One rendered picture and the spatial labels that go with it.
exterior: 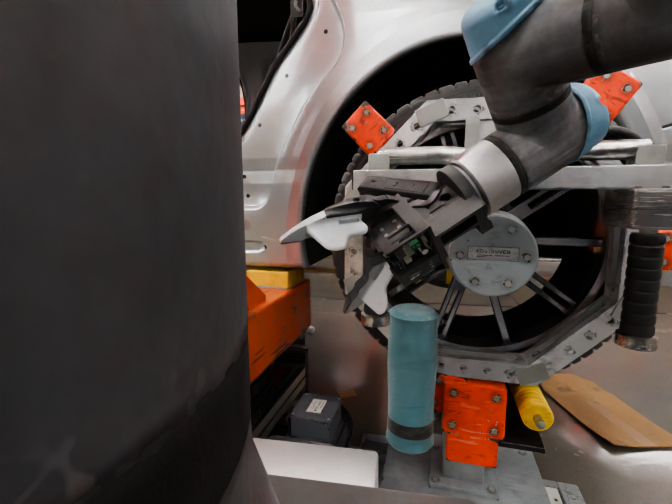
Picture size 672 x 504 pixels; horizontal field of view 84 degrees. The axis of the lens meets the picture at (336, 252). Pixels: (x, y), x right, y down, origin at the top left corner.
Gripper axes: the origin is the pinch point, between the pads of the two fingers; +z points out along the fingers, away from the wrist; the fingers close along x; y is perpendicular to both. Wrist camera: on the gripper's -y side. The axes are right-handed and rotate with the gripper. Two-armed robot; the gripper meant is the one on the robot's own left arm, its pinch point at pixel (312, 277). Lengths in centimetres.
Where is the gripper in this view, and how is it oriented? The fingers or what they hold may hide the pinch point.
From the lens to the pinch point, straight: 45.4
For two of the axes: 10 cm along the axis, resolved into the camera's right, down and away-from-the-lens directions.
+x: 4.7, 6.0, 6.5
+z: -8.3, 5.5, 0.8
